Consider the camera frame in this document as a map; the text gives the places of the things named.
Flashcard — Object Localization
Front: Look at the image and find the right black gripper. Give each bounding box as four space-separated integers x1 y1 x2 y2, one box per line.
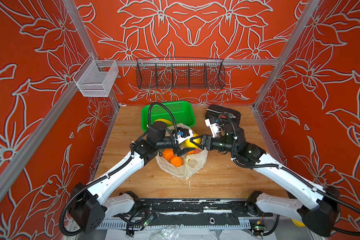
190 133 240 155

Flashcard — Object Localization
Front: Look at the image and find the yellow toy lemon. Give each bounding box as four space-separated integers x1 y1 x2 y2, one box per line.
181 138 202 148

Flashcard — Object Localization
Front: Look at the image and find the orange toy fruit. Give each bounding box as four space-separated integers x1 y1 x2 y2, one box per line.
187 149 200 155

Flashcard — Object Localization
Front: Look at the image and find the translucent printed plastic bag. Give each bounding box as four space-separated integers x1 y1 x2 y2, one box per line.
155 122 209 180

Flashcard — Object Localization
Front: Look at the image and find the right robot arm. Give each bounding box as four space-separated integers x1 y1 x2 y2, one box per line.
197 135 360 237

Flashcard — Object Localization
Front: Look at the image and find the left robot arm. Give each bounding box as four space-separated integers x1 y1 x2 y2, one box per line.
59 102 190 237

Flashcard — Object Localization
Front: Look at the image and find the yellow toy banana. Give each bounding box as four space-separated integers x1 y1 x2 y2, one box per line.
154 119 173 127

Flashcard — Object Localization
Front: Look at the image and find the orange toy tangerine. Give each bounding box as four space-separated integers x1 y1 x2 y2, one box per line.
170 156 183 168

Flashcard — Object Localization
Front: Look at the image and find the green plastic basket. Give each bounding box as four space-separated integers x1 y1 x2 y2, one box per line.
141 101 196 132

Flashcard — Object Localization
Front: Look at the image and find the black tool case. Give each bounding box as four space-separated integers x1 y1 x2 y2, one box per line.
205 105 241 125

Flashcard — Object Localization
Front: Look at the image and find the crumpled clear plastic scrap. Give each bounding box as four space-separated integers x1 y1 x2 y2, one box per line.
148 227 180 240

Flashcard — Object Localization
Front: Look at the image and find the yellow tape roll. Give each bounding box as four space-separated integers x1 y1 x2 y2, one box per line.
291 219 305 227

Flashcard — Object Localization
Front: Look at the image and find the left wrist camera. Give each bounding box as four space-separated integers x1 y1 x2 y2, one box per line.
174 128 194 144

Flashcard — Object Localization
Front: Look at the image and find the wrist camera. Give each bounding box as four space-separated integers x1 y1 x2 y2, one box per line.
205 117 224 138
174 128 194 144

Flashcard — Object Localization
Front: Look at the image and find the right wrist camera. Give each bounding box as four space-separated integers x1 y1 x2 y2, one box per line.
205 117 224 138

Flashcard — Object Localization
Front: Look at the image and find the black wire wall basket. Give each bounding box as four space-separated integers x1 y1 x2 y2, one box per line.
136 57 226 90

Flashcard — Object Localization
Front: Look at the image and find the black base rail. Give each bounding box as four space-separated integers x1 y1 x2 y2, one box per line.
112 197 274 227

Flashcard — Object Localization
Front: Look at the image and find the clear plastic wall bin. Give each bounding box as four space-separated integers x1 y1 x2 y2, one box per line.
73 55 119 97

